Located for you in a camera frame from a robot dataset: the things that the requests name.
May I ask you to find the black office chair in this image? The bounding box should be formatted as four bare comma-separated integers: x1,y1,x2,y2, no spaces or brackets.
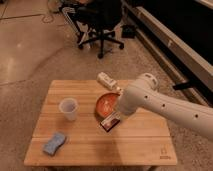
59,0,124,59

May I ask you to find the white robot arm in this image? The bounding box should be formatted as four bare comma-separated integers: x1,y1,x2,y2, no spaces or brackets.
116,73,213,141

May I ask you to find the black white board eraser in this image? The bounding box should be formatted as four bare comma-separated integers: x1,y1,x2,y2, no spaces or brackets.
100,112,120,132

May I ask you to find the small black box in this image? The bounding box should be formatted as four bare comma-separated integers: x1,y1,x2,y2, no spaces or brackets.
121,25,135,38

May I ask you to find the orange ceramic bowl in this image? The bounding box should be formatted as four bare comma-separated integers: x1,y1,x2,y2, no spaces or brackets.
95,93,119,118

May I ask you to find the white glue bottle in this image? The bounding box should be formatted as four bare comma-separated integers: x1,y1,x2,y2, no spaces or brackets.
97,72,122,93

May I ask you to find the clear plastic measuring cup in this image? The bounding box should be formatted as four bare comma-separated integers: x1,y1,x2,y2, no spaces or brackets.
59,98,78,121

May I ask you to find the blue sponge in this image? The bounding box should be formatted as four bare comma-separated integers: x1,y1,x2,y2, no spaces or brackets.
43,132,66,156

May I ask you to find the wooden table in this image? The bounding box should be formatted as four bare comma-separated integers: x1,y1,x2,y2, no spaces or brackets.
24,80,177,166

